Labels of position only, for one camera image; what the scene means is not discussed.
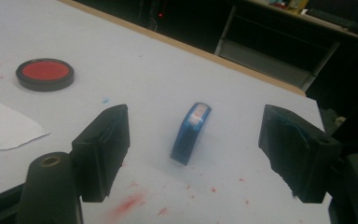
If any white metal desk frame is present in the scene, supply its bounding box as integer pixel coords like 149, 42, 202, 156
213, 0, 358, 91

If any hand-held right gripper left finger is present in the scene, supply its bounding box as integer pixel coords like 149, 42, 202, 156
71, 104, 131, 203

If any dark device with red light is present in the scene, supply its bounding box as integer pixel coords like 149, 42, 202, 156
138, 0, 169, 32

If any blue stamp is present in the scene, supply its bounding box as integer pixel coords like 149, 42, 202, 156
170, 102, 213, 166

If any black keyboard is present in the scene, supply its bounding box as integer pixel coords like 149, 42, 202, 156
305, 7, 358, 37

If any white paper sheet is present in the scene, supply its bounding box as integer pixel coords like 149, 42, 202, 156
0, 92, 51, 159

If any red round button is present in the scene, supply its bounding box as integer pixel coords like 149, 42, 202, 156
15, 58, 76, 92

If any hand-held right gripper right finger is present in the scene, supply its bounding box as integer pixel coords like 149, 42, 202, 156
258, 104, 343, 204

